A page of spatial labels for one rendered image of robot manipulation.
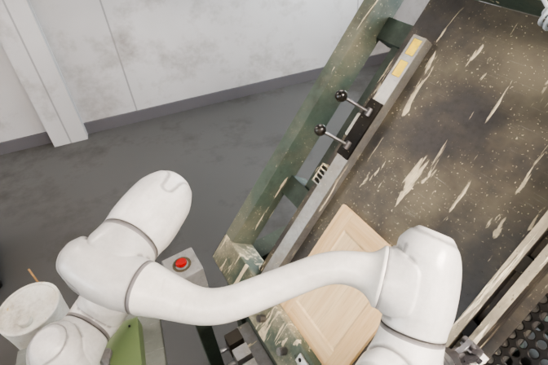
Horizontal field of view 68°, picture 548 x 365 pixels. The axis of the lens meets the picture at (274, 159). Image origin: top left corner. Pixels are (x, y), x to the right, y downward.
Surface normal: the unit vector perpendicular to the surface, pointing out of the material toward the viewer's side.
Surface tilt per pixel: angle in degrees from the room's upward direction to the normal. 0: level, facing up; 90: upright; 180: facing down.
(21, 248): 0
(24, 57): 90
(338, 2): 90
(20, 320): 0
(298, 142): 90
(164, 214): 60
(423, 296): 46
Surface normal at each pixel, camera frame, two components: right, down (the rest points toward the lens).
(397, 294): -0.38, -0.05
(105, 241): -0.07, -0.65
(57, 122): 0.33, 0.57
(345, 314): -0.70, -0.22
